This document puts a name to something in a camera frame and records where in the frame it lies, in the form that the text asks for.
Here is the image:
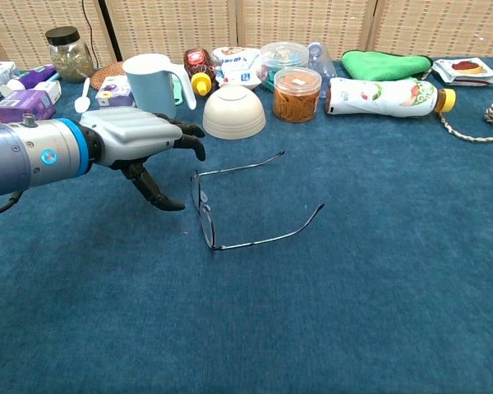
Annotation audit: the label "thin-framed eyeglasses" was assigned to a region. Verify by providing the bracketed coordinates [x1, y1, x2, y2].
[190, 150, 325, 252]

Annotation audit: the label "thin black hanging cable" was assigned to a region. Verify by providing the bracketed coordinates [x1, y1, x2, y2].
[81, 0, 95, 58]

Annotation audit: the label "round woven rattan coaster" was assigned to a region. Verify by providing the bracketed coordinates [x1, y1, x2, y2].
[90, 61, 127, 89]

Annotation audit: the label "white drink bottle yellow cap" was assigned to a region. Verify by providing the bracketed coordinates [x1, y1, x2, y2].
[325, 76, 457, 119]

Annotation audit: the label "green microfiber cloth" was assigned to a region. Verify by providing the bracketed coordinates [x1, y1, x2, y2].
[339, 49, 433, 82]

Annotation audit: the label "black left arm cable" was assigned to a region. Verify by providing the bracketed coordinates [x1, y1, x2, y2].
[0, 190, 24, 218]

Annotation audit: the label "clear plastic water bottle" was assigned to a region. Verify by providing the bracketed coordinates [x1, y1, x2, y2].
[306, 41, 338, 99]

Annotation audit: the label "black stand pole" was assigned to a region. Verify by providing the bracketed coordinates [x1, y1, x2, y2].
[94, 0, 124, 62]

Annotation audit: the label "blue felt table cover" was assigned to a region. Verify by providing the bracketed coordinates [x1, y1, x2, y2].
[0, 55, 493, 394]

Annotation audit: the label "white plastic spoon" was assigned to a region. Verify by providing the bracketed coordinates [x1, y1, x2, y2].
[73, 76, 91, 114]

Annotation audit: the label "clear tub of coloured clips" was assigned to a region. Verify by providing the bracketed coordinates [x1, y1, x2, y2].
[257, 41, 310, 92]

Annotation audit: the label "bamboo folding screen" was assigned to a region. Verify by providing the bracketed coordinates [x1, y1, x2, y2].
[0, 0, 493, 71]

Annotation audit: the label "pale blue handled pitcher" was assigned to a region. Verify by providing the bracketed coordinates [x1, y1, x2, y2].
[122, 53, 198, 120]

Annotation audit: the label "syrup bottle with yellow cap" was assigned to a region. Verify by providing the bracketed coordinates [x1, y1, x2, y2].
[183, 47, 219, 97]

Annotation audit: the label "white snack packet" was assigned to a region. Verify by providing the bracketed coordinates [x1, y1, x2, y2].
[431, 57, 493, 87]

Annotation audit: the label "glass jar with black lid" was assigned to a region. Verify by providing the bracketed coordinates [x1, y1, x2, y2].
[44, 25, 95, 84]

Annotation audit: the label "white milk powder bag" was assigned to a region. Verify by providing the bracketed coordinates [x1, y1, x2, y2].
[210, 45, 263, 91]

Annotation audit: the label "clear jar of rubber bands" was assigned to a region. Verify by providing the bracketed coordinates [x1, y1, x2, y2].
[272, 66, 323, 124]

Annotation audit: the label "purple toothpaste tube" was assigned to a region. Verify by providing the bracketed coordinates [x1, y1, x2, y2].
[0, 63, 58, 98]

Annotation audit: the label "purple cardboard box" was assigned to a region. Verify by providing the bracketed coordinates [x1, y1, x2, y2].
[0, 89, 57, 124]

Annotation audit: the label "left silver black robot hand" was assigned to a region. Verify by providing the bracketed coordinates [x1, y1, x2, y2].
[80, 107, 207, 213]

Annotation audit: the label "beige upturned bowl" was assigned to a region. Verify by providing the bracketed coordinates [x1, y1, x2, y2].
[201, 84, 268, 140]

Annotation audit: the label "mint green brush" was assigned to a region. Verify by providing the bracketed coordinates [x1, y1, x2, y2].
[171, 76, 189, 107]

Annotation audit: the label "small white purple carton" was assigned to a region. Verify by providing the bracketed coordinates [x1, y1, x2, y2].
[94, 75, 135, 108]

